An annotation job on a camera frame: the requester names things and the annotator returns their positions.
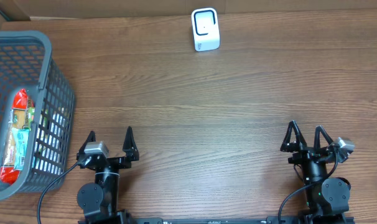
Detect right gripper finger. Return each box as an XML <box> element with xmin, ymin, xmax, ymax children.
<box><xmin>313</xmin><ymin>125</ymin><xmax>334</xmax><ymax>150</ymax></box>
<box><xmin>280</xmin><ymin>120</ymin><xmax>307</xmax><ymax>152</ymax></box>

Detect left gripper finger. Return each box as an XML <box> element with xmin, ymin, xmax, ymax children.
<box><xmin>123</xmin><ymin>126</ymin><xmax>139</xmax><ymax>159</ymax></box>
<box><xmin>78</xmin><ymin>131</ymin><xmax>96</xmax><ymax>155</ymax></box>

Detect spaghetti packet red ends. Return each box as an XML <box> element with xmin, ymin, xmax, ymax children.
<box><xmin>0</xmin><ymin>88</ymin><xmax>30</xmax><ymax>185</ymax></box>

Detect teal snack packet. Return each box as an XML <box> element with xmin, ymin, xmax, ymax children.
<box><xmin>12</xmin><ymin>128</ymin><xmax>29</xmax><ymax>170</ymax></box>

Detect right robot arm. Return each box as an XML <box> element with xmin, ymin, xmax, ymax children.
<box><xmin>277</xmin><ymin>120</ymin><xmax>355</xmax><ymax>223</ymax></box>

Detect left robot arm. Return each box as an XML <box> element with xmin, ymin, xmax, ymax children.
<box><xmin>77</xmin><ymin>127</ymin><xmax>139</xmax><ymax>224</ymax></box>

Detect white barcode scanner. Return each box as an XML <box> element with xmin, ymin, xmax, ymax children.
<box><xmin>191</xmin><ymin>7</ymin><xmax>220</xmax><ymax>52</ymax></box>

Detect grey plastic basket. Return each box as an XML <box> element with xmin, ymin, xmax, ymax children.
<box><xmin>0</xmin><ymin>30</ymin><xmax>75</xmax><ymax>200</ymax></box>

